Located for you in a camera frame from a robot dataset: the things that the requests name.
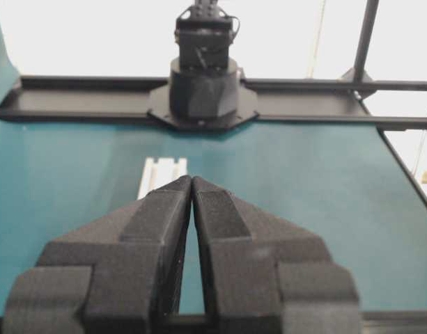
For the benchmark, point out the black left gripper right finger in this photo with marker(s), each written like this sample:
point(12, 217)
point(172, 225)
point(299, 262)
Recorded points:
point(264, 274)

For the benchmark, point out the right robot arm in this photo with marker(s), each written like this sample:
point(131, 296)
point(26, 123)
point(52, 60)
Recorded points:
point(204, 33)

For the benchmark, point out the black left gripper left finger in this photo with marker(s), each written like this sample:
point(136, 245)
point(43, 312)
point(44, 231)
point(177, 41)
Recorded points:
point(112, 275)

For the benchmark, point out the black frame rail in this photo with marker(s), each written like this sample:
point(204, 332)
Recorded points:
point(141, 101)

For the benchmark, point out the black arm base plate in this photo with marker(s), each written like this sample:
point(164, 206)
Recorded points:
point(197, 111)

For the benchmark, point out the silver aluminium extrusion rail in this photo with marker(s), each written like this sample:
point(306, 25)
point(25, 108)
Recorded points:
point(158, 172)

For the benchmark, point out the black vertical frame post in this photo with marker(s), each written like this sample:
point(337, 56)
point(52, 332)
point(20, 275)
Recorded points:
point(364, 40)

